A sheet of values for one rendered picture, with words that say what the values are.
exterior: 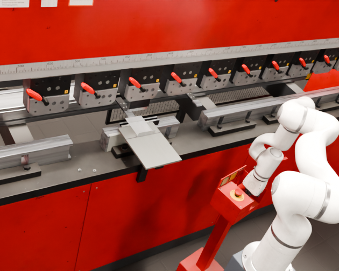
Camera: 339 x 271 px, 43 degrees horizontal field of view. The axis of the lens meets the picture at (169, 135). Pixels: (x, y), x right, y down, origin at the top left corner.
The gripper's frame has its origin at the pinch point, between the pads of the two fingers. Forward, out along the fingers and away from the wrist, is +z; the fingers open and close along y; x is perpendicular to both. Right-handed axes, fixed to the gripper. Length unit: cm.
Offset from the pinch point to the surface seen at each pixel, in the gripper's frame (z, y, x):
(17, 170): -12, -54, -96
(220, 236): 27.9, 3.4, -8.0
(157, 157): -24, -27, -48
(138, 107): -31, -50, -43
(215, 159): -1.0, -24.5, 0.5
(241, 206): -4.5, 4.5, -13.2
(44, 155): -15, -55, -84
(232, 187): -3.6, -6.0, -7.7
